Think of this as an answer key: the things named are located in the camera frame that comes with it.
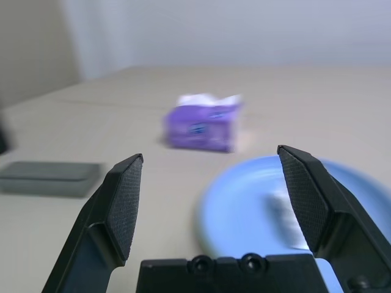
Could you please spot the white tissue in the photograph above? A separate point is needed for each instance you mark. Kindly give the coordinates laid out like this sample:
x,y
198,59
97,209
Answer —
x,y
282,210

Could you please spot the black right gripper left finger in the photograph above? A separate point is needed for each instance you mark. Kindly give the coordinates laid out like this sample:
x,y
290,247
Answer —
x,y
100,219

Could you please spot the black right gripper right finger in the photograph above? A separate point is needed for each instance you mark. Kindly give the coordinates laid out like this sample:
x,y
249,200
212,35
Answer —
x,y
320,207

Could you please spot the purple tissue pack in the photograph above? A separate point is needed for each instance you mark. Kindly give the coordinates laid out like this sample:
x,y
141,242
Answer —
x,y
201,128

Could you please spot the blue plastic plate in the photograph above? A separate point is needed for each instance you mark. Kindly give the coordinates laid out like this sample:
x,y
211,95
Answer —
x,y
238,207

